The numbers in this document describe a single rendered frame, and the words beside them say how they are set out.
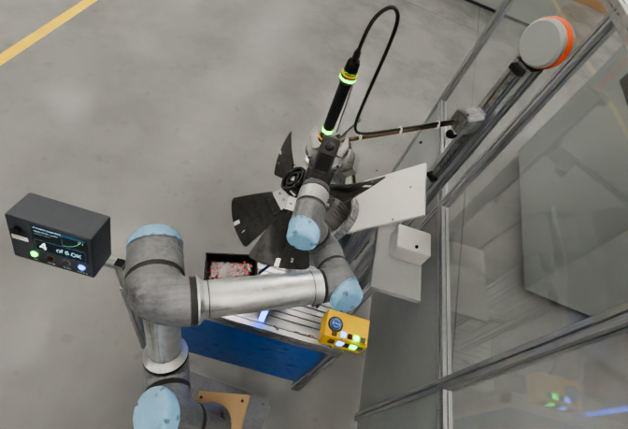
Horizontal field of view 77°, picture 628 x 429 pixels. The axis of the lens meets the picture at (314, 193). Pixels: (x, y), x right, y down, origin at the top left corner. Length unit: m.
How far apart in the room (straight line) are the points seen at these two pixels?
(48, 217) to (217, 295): 0.76
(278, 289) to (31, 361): 1.94
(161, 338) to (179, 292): 0.30
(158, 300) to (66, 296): 1.90
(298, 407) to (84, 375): 1.14
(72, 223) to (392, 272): 1.30
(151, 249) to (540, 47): 1.28
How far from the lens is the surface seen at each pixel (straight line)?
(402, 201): 1.56
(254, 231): 1.68
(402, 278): 1.92
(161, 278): 0.82
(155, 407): 1.15
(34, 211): 1.46
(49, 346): 2.62
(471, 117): 1.59
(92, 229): 1.39
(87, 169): 3.14
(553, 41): 1.50
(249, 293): 0.83
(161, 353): 1.13
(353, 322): 1.51
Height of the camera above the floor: 2.42
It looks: 52 degrees down
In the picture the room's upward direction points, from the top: 23 degrees clockwise
